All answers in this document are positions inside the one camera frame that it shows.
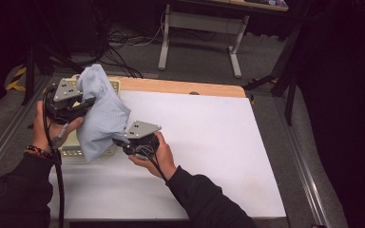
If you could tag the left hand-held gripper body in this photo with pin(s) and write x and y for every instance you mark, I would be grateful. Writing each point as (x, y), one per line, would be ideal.
(65, 91)

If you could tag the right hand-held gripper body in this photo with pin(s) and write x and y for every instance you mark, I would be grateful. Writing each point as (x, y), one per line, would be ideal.
(141, 129)

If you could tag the light blue tank top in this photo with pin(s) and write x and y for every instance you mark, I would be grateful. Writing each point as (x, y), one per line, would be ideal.
(103, 117)

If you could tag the cream plastic basket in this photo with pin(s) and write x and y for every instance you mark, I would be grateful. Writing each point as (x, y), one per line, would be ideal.
(71, 149)

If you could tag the person's right hand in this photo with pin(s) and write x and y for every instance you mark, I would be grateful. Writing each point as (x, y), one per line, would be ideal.
(163, 158)

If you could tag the person's left hand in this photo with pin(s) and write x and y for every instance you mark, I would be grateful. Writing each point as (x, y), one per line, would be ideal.
(42, 133)

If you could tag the black tripod stand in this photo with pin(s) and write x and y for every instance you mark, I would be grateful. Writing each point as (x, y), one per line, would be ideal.
(30, 72)

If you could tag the yellow black hazard tape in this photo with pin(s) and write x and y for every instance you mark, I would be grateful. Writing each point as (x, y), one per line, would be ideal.
(15, 85)

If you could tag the white foam board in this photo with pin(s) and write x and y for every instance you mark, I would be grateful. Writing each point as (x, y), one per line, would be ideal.
(202, 142)

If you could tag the black metal stand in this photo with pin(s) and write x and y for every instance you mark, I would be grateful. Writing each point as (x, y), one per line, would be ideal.
(290, 91)

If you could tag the wooden desk top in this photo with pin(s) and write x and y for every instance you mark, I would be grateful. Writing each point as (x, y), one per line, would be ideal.
(234, 3)

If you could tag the aluminium floor rail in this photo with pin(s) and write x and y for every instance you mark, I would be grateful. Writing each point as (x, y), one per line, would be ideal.
(6, 136)
(304, 164)

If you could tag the white desk frame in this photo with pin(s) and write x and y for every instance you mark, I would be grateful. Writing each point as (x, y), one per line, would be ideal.
(202, 23)

